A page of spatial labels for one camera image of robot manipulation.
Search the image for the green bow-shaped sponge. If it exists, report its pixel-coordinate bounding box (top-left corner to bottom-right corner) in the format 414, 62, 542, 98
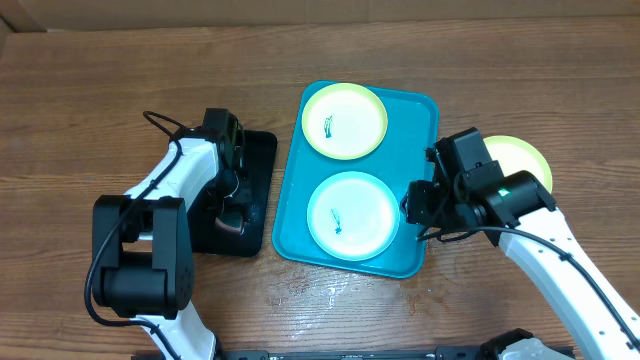
214, 209, 245, 236

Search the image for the yellow-green plate bottom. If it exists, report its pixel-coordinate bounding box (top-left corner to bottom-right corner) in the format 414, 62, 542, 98
484, 135, 553, 193

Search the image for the yellow-green plate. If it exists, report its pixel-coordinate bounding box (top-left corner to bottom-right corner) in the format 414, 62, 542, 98
484, 135, 553, 193
301, 83, 389, 160

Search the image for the light blue plate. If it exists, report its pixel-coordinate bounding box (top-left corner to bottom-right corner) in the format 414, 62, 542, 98
306, 171, 399, 262

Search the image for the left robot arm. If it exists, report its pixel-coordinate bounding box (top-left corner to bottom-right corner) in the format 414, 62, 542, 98
84, 108, 246, 359

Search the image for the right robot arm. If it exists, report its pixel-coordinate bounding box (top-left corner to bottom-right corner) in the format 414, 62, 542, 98
401, 128, 639, 359

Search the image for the black rectangular tray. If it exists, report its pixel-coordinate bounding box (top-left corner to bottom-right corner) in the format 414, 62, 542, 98
187, 130, 277, 257

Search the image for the yellow-green plate top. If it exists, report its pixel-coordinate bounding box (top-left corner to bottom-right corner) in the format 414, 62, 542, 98
301, 83, 389, 160

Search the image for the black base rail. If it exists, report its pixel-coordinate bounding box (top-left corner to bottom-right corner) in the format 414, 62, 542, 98
215, 346, 481, 360

